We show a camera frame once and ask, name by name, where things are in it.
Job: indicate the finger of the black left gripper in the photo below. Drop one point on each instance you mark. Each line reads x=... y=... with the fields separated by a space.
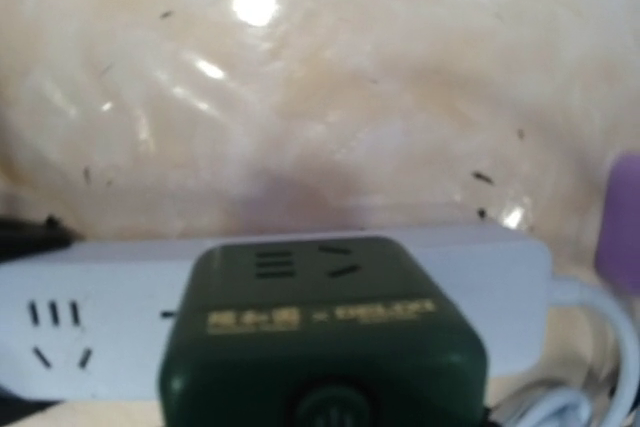
x=22 y=238

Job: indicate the light blue power strip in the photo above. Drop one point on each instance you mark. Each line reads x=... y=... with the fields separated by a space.
x=91 y=321

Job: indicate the dark green cube socket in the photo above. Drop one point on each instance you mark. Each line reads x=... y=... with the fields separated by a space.
x=330 y=332

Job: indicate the purple power strip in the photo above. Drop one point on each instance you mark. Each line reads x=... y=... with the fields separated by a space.
x=617 y=251

